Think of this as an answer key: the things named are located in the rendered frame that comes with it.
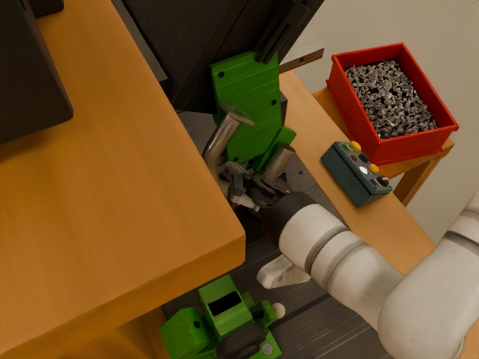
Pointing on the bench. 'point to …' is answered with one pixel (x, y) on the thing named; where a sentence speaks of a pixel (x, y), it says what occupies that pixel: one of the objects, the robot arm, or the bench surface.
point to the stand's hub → (241, 342)
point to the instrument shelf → (104, 198)
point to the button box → (353, 174)
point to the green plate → (249, 102)
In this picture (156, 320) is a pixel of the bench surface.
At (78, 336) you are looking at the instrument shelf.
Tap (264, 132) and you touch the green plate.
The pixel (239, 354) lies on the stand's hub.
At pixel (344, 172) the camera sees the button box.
